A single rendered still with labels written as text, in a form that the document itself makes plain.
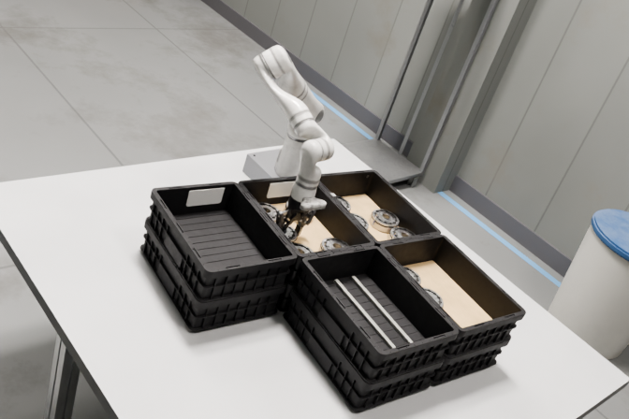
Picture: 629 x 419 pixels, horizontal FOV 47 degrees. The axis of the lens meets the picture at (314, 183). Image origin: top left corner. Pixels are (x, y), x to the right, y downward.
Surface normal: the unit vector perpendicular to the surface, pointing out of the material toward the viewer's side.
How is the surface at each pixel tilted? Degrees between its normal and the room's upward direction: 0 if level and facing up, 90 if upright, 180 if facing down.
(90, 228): 0
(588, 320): 94
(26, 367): 0
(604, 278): 94
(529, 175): 90
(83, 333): 0
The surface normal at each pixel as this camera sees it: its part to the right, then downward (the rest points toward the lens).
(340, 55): -0.73, 0.14
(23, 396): 0.29, -0.83
